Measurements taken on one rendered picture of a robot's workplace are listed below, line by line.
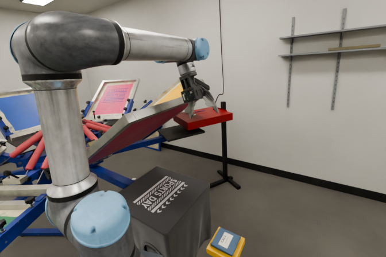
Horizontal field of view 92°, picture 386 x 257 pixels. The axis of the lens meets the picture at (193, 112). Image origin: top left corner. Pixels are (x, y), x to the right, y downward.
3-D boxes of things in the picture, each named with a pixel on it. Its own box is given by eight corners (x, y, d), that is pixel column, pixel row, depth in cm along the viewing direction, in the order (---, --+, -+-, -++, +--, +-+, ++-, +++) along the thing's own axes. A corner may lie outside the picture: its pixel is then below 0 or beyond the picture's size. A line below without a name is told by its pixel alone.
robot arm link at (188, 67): (184, 67, 88) (197, 61, 83) (186, 76, 88) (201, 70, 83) (174, 68, 82) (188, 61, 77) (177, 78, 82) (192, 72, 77)
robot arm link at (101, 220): (99, 290, 38) (85, 237, 34) (69, 255, 45) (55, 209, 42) (145, 243, 47) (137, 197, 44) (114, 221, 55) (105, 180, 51)
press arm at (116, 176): (179, 207, 118) (178, 199, 116) (173, 213, 113) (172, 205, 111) (79, 162, 185) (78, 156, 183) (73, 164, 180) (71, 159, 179)
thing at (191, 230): (213, 234, 135) (211, 183, 124) (174, 300, 99) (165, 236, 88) (209, 233, 137) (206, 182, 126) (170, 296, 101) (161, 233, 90)
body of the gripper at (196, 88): (184, 104, 82) (175, 78, 81) (194, 100, 89) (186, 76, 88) (197, 100, 78) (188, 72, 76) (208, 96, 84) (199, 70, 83)
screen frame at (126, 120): (205, 95, 117) (202, 90, 118) (128, 123, 71) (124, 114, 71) (141, 139, 164) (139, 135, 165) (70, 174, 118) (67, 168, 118)
